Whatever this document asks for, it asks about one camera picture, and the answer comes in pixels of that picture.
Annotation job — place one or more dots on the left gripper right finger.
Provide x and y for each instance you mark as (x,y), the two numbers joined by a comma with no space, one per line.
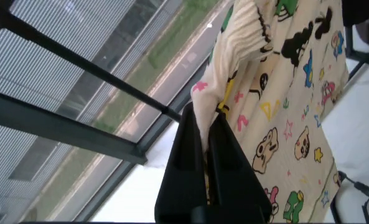
(237,186)

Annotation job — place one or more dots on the black clothes rack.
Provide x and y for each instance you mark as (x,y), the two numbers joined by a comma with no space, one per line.
(78,60)

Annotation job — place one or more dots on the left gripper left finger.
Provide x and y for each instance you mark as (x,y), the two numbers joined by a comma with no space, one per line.
(181,180)

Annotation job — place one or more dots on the cream printed garment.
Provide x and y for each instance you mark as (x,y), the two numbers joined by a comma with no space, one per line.
(280,109)

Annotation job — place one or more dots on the window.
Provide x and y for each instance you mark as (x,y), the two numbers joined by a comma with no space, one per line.
(47,130)

